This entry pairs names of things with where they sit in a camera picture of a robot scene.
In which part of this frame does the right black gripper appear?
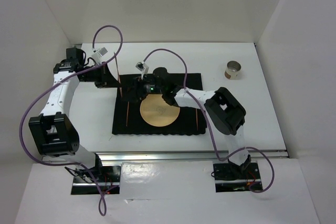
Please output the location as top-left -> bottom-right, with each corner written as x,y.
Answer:
121,75 -> 165,102

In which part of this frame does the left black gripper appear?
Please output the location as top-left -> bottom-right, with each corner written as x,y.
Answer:
80,61 -> 121,89

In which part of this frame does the copper fork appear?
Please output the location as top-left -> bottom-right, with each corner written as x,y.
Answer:
125,102 -> 130,127

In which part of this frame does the copper knife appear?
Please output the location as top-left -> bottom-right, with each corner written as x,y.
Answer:
114,56 -> 123,98

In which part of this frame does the black cloth placemat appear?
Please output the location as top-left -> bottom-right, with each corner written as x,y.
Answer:
112,88 -> 207,135

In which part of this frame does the yellow ceramic plate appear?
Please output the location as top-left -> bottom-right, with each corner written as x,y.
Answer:
140,94 -> 180,127

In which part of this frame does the copper spoon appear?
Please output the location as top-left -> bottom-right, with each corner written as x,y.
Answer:
195,109 -> 199,131

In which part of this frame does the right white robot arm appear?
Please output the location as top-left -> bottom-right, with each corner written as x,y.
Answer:
122,67 -> 251,178

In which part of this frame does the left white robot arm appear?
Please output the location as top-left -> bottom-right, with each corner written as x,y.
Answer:
28,47 -> 120,182

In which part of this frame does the metal cup with paper sleeve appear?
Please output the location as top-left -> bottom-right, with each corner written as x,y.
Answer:
224,60 -> 242,80

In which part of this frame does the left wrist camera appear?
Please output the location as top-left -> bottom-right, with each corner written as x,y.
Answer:
90,47 -> 108,65

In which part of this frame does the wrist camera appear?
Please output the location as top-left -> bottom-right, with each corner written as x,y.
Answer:
90,47 -> 108,65
135,61 -> 149,79

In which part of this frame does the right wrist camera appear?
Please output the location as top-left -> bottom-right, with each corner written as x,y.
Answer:
135,61 -> 149,79

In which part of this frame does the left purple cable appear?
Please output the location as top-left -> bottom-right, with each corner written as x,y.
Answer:
21,25 -> 124,216

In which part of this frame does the purple cable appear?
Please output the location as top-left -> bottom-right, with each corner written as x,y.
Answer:
143,48 -> 276,194
21,25 -> 124,216

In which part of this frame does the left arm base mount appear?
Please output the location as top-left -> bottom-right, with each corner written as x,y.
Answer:
66,165 -> 121,195

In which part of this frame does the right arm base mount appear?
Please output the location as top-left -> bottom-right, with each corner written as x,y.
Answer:
211,162 -> 263,193

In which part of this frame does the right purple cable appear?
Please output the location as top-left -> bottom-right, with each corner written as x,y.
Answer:
143,48 -> 276,194

